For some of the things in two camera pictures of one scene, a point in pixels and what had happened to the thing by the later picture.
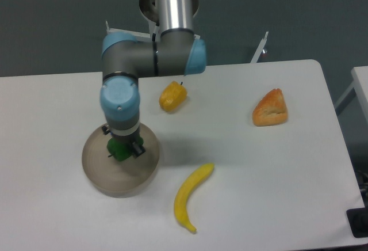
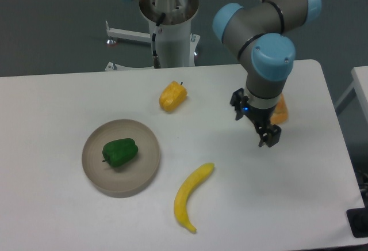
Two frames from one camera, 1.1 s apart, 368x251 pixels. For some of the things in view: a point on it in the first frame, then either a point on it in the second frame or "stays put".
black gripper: (130, 139) → (261, 117)
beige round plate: (119, 178) stays put
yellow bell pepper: (172, 96) stays put
